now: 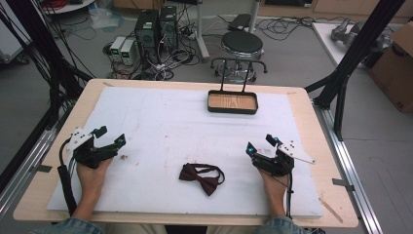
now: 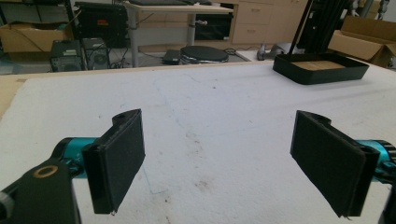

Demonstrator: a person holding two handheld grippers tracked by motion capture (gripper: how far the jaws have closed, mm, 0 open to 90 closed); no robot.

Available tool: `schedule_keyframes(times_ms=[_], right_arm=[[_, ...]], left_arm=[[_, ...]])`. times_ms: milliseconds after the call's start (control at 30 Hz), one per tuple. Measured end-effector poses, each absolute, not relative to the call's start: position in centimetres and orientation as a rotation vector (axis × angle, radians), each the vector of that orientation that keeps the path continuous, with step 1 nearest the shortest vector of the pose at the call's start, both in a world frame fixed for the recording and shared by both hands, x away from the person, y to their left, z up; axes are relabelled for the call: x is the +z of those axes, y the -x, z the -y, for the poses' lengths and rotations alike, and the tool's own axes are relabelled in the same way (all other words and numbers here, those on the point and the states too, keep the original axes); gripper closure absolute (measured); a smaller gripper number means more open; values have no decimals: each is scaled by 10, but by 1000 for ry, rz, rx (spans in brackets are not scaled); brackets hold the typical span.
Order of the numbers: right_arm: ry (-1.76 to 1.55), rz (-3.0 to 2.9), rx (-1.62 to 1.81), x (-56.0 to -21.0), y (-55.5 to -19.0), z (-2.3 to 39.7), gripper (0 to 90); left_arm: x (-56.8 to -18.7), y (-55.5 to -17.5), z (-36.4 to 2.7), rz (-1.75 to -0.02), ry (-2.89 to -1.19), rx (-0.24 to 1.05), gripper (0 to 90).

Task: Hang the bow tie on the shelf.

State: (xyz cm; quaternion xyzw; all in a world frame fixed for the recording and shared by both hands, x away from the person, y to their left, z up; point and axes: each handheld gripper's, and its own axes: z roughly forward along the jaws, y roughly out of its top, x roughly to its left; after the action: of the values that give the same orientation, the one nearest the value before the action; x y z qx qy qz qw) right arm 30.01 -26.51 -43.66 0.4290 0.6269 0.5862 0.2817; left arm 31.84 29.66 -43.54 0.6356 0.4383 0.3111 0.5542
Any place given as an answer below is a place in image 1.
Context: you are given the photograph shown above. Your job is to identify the person's left hand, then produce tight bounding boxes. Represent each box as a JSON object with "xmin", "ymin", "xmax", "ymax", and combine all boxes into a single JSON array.
[{"xmin": 75, "ymin": 157, "xmax": 114, "ymax": 200}]

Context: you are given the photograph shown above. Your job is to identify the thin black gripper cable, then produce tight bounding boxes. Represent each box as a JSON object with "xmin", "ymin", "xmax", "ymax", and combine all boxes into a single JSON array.
[{"xmin": 284, "ymin": 173, "xmax": 294, "ymax": 219}]

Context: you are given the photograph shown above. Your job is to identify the clear plastic bag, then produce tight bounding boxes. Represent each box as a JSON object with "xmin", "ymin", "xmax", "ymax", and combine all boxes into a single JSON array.
[{"xmin": 89, "ymin": 6, "xmax": 127, "ymax": 32}]

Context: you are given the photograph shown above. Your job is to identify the black tray with wooden bottom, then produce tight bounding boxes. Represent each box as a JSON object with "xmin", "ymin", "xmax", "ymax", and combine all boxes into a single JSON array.
[{"xmin": 206, "ymin": 58, "xmax": 260, "ymax": 116}]

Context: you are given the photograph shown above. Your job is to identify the black computer tower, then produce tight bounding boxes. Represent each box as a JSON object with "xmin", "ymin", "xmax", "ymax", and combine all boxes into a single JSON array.
[
  {"xmin": 158, "ymin": 5, "xmax": 179, "ymax": 54},
  {"xmin": 133, "ymin": 9, "xmax": 161, "ymax": 64}
]

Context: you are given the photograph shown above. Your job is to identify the white power supply unit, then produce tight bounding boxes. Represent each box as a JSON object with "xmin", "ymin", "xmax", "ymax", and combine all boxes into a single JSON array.
[
  {"xmin": 109, "ymin": 35, "xmax": 128, "ymax": 63},
  {"xmin": 119, "ymin": 39, "xmax": 137, "ymax": 66}
]

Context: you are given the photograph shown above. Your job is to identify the person's left denim sleeve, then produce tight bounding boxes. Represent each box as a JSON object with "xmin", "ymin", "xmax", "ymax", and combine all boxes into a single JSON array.
[{"xmin": 28, "ymin": 216, "xmax": 107, "ymax": 234}]

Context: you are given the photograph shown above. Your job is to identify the black floor cable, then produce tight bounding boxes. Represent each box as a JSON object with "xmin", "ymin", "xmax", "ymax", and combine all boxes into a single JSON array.
[{"xmin": 255, "ymin": 16, "xmax": 349, "ymax": 42}]

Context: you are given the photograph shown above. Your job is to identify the electronic boxes on floor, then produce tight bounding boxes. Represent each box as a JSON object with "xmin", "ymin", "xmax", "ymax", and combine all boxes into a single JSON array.
[{"xmin": 102, "ymin": 19, "xmax": 203, "ymax": 82}]

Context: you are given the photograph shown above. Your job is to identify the white round table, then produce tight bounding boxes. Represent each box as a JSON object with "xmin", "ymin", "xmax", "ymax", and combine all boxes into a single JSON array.
[{"xmin": 40, "ymin": 0, "xmax": 97, "ymax": 15}]

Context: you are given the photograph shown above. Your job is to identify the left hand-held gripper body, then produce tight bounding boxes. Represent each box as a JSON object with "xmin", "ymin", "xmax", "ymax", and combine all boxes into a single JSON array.
[{"xmin": 65, "ymin": 127, "xmax": 120, "ymax": 171}]

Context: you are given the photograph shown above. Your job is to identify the dark red bow tie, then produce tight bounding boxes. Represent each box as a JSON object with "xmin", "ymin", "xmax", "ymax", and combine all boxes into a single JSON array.
[{"xmin": 178, "ymin": 163, "xmax": 226, "ymax": 197}]

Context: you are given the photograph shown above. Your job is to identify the person's right denim sleeve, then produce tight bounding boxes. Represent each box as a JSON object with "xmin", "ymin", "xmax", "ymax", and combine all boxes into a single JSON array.
[{"xmin": 252, "ymin": 215, "xmax": 312, "ymax": 234}]

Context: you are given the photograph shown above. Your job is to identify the brown cardboard box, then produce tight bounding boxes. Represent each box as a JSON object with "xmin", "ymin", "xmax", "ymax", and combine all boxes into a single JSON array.
[{"xmin": 367, "ymin": 21, "xmax": 413, "ymax": 114}]

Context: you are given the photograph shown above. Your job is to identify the wooden table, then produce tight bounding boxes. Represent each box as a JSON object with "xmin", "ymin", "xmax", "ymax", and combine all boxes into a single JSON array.
[{"xmin": 12, "ymin": 78, "xmax": 359, "ymax": 229}]

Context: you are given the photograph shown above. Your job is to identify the person's denim sleeve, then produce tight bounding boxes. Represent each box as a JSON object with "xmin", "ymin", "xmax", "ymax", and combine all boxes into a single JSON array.
[
  {"xmin": 28, "ymin": 216, "xmax": 107, "ymax": 234},
  {"xmin": 252, "ymin": 215, "xmax": 312, "ymax": 234}
]

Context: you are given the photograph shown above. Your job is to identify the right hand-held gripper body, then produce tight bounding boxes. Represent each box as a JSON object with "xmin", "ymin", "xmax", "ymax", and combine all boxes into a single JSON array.
[{"xmin": 252, "ymin": 139, "xmax": 317, "ymax": 177}]

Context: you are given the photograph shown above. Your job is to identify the black round stool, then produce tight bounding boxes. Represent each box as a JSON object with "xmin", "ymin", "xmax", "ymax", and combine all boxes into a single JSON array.
[{"xmin": 209, "ymin": 30, "xmax": 269, "ymax": 84}]

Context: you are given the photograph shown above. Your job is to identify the flat black device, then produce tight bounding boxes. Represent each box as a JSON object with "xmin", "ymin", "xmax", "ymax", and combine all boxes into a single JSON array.
[{"xmin": 227, "ymin": 13, "xmax": 253, "ymax": 32}]

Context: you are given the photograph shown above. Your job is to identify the white board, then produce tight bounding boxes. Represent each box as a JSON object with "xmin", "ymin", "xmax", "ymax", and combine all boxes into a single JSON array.
[{"xmin": 311, "ymin": 21, "xmax": 395, "ymax": 69}]

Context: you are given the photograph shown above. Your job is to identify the white foam mat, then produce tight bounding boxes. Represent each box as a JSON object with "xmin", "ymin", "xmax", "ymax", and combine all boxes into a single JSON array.
[{"xmin": 46, "ymin": 85, "xmax": 324, "ymax": 219}]

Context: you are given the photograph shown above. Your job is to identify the black metal frame stand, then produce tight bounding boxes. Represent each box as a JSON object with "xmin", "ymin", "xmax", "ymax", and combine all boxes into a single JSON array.
[
  {"xmin": 0, "ymin": 0, "xmax": 94, "ymax": 129},
  {"xmin": 304, "ymin": 0, "xmax": 407, "ymax": 142}
]

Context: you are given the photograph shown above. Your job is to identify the grey desk leg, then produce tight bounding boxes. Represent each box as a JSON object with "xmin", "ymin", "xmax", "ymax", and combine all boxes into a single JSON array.
[
  {"xmin": 194, "ymin": 0, "xmax": 211, "ymax": 63},
  {"xmin": 247, "ymin": 0, "xmax": 263, "ymax": 34}
]

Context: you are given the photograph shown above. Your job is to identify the person's right hand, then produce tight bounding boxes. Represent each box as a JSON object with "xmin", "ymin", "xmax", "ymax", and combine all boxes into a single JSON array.
[{"xmin": 258, "ymin": 168, "xmax": 290, "ymax": 203}]

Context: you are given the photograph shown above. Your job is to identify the thick black gripper cable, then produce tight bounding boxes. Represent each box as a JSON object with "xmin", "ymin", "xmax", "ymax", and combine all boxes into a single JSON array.
[{"xmin": 56, "ymin": 137, "xmax": 79, "ymax": 217}]

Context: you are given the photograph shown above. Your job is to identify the aluminium rail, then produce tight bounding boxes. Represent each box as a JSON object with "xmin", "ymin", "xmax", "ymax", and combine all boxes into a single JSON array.
[
  {"xmin": 0, "ymin": 126, "xmax": 58, "ymax": 219},
  {"xmin": 313, "ymin": 99, "xmax": 385, "ymax": 234}
]

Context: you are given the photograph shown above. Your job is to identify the thin wooden stick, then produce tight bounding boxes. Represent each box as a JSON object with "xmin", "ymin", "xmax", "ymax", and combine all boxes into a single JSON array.
[{"xmin": 318, "ymin": 197, "xmax": 345, "ymax": 224}]

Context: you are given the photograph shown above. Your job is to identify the grey machine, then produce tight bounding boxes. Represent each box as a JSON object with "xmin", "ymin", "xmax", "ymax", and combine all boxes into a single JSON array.
[{"xmin": 330, "ymin": 17, "xmax": 393, "ymax": 54}]

